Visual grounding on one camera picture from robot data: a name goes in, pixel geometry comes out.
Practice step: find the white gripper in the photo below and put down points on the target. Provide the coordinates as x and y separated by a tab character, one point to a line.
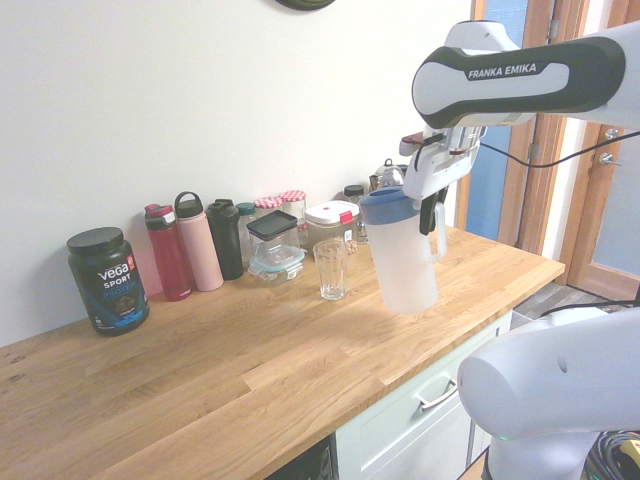
440	170

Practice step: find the translucent pitcher with blue lid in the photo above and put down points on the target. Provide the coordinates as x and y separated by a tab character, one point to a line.
405	265

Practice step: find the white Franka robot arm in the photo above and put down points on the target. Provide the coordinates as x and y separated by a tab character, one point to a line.
500	85

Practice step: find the pink water bottle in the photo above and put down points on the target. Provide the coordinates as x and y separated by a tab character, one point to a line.
200	250

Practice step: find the red water bottle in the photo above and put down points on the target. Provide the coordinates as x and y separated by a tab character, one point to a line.
170	260

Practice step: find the shiny steel electric kettle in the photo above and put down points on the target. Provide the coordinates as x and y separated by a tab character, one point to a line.
392	175

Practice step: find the clear glass mug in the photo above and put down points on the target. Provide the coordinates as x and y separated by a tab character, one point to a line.
363	231

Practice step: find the jar with black lid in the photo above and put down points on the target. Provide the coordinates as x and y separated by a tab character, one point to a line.
353	192

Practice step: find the cereal container with white lid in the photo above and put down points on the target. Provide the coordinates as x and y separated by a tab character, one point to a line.
330	216

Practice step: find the metal door hinge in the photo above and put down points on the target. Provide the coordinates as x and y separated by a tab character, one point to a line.
533	151
552	30

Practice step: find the clear drinking glass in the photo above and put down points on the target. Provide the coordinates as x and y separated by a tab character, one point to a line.
331	275

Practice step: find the white plastic bin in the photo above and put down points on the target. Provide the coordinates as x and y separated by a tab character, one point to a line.
521	318

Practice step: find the glass jar with gingham lid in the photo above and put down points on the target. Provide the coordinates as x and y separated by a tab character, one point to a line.
269	204
293	200

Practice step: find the wooden door with glass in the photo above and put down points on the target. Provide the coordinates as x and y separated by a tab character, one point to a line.
585	225

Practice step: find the square container with black lid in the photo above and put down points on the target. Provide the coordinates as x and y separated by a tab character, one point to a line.
272	227

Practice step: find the glass container with teal lid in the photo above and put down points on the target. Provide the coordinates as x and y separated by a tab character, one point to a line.
277	267

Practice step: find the glass jar with green lid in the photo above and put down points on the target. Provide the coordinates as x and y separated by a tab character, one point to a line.
245	225

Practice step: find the silver deadbolt knob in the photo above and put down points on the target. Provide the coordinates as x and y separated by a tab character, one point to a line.
611	133

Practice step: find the black shaker bottle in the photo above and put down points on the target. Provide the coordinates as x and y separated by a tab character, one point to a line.
227	240

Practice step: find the white cabinet drawer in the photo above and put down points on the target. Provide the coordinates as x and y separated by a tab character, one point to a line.
400	425

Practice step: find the black dishwasher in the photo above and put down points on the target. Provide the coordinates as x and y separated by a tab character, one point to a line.
310	462

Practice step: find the black protein powder tub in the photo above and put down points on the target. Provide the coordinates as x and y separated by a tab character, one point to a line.
107	280

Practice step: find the wooden door frame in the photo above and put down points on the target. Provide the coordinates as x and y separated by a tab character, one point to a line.
545	200

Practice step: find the black round wall clock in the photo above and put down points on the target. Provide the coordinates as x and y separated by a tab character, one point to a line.
305	3

